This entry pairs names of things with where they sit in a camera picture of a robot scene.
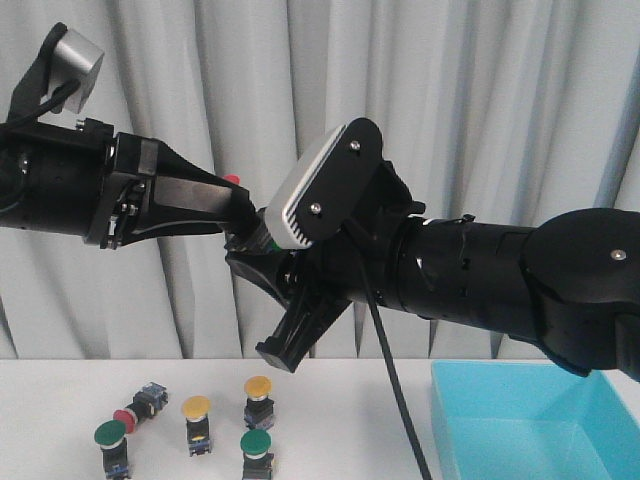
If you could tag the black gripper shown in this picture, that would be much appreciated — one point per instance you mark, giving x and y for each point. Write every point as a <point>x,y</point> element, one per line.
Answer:
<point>362,258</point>
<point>182,195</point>

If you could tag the red push button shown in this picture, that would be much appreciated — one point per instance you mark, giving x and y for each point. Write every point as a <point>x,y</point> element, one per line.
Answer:
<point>250,240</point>
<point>146,403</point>

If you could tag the yellow push button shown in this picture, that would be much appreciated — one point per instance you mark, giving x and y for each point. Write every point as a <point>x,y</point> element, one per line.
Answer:
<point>259,408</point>
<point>195,409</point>

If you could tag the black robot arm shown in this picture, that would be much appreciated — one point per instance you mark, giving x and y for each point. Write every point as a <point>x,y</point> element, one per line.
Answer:
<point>569,287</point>
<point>50,180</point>

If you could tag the light blue plastic box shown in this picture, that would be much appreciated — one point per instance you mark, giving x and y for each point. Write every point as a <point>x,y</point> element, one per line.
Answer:
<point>530,421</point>

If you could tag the right green push button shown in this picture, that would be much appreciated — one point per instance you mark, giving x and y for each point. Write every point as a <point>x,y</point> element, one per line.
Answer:
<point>257,458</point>

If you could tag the green push button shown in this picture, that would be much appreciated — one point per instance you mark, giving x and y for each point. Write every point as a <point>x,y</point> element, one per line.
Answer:
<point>257,458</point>
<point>110,437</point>

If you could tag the lying red push button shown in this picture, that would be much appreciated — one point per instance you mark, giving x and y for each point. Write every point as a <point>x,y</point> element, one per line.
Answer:
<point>146,403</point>

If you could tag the left green push button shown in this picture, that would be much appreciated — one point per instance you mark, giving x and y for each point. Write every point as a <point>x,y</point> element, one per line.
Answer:
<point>110,437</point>

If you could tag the grey pleated curtain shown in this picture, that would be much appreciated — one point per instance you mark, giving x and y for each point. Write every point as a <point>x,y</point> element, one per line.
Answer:
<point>513,111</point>

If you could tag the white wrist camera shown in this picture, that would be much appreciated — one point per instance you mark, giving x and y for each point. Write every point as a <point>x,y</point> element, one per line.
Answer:
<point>325,185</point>

